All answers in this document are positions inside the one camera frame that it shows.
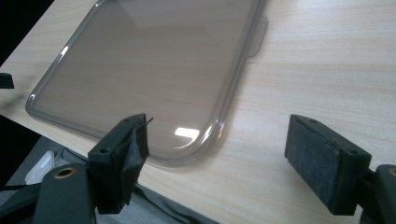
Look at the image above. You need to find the clear grey plastic tray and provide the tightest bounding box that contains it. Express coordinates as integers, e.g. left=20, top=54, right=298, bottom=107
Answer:
left=25, top=0, right=269, bottom=166

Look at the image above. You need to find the clear plastic piece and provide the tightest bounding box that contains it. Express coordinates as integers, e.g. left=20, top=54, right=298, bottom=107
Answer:
left=24, top=150, right=55, bottom=185

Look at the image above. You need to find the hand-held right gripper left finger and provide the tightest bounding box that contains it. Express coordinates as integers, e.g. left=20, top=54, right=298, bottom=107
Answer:
left=87, top=113, right=154, bottom=216

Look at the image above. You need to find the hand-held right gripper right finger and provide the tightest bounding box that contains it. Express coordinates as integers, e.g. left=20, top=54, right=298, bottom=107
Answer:
left=284, top=114, right=373, bottom=217

